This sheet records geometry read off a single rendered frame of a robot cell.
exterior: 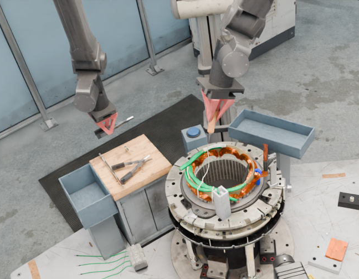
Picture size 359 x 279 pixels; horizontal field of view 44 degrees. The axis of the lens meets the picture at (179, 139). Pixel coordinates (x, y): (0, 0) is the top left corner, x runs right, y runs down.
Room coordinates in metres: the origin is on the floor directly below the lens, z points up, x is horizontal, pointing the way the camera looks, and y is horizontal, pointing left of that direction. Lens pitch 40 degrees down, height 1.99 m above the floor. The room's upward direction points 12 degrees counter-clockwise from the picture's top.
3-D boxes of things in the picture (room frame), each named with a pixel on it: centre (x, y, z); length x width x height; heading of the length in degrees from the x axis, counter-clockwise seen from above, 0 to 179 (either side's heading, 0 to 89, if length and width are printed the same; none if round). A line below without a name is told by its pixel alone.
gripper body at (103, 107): (1.05, 0.20, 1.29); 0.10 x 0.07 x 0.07; 24
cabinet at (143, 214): (1.02, 0.17, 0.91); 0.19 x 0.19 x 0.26; 23
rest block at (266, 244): (0.79, -0.20, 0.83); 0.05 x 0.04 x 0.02; 167
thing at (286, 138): (1.05, -0.29, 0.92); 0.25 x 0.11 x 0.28; 47
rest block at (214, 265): (0.74, -0.03, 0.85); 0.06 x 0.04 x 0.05; 65
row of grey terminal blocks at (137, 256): (0.87, 0.21, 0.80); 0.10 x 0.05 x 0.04; 12
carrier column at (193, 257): (0.81, 0.03, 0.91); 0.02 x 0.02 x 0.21
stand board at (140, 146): (1.02, 0.17, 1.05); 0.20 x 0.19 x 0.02; 113
